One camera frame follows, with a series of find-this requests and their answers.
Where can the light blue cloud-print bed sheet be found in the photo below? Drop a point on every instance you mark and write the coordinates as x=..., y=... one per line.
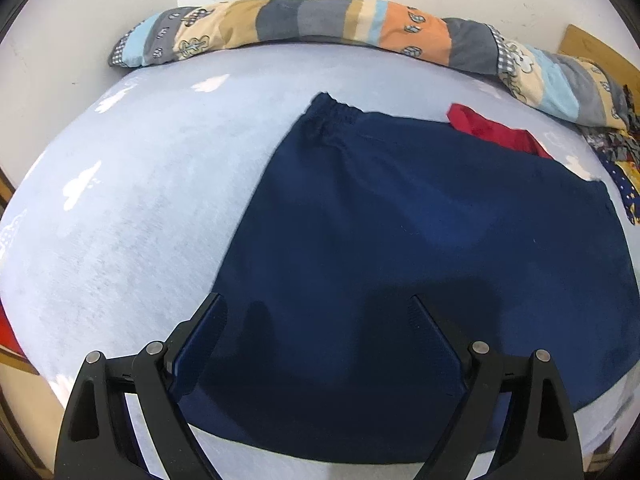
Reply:
x=140, y=185

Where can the wooden bed frame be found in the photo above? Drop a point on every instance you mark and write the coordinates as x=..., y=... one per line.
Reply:
x=17, y=360

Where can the rolled striped patterned quilt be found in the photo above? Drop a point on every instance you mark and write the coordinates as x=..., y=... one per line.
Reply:
x=320, y=22

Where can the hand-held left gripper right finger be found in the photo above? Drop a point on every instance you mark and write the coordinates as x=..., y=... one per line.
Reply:
x=435, y=347

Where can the navy jacket with red collar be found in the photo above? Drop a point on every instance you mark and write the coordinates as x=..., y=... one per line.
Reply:
x=400, y=240

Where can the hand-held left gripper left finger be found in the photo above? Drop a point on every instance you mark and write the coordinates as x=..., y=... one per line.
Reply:
x=197, y=347

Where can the wooden headboard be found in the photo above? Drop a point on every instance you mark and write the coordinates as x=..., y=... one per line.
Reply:
x=595, y=45

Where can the grey patterned cloth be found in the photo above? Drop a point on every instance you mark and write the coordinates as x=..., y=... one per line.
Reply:
x=612, y=142

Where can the dark blue patterned pillow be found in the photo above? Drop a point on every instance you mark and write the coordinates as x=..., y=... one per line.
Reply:
x=625, y=185

